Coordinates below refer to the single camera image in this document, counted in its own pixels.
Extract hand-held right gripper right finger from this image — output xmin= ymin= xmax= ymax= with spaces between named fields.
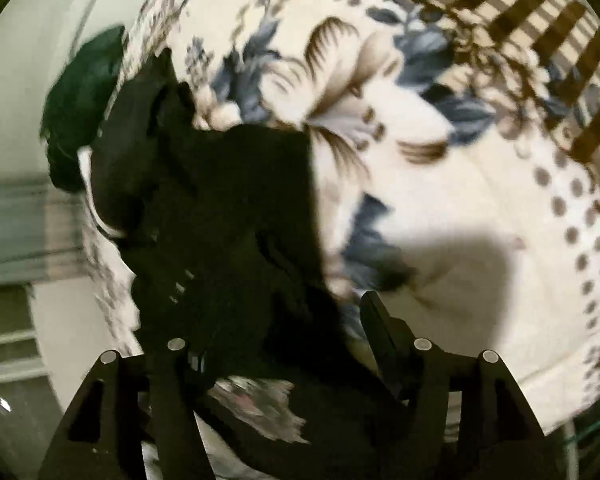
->
xmin=359 ymin=291 xmax=563 ymax=480

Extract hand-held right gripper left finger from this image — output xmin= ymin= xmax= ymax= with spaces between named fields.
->
xmin=37 ymin=337 xmax=213 ymax=480

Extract black clothes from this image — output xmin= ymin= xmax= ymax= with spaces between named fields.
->
xmin=87 ymin=47 xmax=416 ymax=480

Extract floral bed blanket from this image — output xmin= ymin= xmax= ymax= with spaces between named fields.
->
xmin=77 ymin=0 xmax=600 ymax=480

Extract grey curtain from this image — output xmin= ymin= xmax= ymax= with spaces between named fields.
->
xmin=0 ymin=175 xmax=88 ymax=286

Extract dark green duvet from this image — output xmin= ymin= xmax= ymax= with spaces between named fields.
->
xmin=40 ymin=25 xmax=127 ymax=193

